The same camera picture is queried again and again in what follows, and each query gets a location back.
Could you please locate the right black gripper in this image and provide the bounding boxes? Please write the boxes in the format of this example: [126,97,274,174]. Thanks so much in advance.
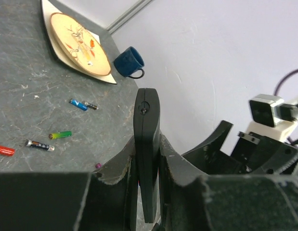
[182,120,298,175]

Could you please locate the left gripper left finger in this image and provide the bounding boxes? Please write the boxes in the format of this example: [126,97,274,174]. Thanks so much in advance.
[0,139,138,231]

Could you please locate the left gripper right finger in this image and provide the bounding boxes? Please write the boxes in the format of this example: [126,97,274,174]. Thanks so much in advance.
[159,135,298,231]

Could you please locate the purple blue battery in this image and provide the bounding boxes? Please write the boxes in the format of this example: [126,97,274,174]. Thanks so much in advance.
[95,163,102,169]

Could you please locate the black battery centre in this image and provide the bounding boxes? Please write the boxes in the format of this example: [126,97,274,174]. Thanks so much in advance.
[25,140,55,152]

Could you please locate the black battery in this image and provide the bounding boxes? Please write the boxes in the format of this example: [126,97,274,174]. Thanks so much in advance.
[83,101,99,110]
[25,140,55,152]

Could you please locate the green battery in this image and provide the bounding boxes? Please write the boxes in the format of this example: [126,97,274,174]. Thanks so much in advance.
[49,131,72,140]

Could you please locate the black battery far right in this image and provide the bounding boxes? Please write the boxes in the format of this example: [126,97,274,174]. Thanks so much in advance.
[83,101,99,110]

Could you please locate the red orange battery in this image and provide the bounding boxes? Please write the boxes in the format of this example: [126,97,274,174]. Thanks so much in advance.
[0,146,15,156]

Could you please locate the navy blue cup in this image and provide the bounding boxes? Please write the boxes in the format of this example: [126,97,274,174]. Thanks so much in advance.
[113,46,145,79]

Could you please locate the round beige painted plate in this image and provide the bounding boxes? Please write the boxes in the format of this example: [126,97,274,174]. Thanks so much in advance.
[50,13,111,76]

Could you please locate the white square plate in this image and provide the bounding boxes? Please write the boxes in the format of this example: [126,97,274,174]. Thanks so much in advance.
[40,0,117,85]

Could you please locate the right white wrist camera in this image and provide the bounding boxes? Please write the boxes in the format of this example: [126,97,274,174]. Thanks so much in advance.
[246,94,298,142]

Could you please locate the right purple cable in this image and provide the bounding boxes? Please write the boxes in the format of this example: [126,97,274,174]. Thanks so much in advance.
[273,67,298,97]

